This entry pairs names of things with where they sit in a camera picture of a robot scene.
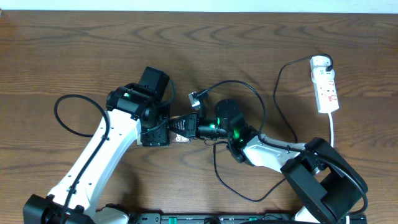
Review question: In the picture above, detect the black charger cable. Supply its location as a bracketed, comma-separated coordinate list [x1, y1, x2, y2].
[203, 53, 335, 203]

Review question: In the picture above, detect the silver smartphone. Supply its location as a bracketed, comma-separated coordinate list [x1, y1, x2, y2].
[136, 116, 191, 146]

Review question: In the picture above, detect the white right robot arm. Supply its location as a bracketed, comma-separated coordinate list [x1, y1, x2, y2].
[169, 100, 368, 223]

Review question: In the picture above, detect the white power strip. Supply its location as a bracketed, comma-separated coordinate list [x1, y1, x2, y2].
[310, 55, 339, 114]

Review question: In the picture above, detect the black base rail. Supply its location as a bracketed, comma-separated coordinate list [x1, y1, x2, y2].
[135, 212, 368, 224]

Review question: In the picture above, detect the white power strip cord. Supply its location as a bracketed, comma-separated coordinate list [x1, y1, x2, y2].
[327, 112, 335, 147]

